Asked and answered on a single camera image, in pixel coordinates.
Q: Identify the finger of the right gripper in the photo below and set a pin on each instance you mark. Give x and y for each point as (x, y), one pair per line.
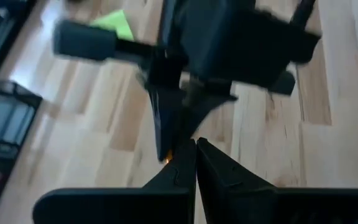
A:
(166, 124)
(197, 115)

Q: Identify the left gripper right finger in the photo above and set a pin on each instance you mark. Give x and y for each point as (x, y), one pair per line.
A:
(275, 208)

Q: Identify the green sticky note pad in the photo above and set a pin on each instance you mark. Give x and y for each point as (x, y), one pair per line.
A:
(117, 23)

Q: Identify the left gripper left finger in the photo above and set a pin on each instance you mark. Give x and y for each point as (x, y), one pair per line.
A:
(120, 208)

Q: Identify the black mesh desk organizer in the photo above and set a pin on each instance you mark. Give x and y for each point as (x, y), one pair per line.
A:
(11, 90)

